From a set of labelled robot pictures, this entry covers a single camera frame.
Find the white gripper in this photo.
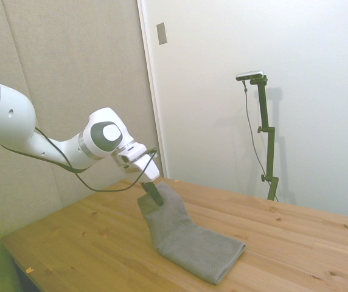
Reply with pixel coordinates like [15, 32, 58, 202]
[124, 151, 165, 207]

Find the grey towel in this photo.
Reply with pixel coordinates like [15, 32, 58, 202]
[136, 181, 248, 286]

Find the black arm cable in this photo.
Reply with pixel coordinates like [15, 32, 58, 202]
[0, 127, 159, 193]

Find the white door frame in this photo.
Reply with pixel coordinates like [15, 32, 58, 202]
[136, 0, 169, 181]

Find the black camera stand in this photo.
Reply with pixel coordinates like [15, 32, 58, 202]
[249, 76, 280, 201]

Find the grey bar camera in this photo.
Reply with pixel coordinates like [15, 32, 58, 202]
[235, 69, 266, 82]

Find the grey wall plate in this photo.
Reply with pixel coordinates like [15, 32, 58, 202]
[156, 21, 169, 46]

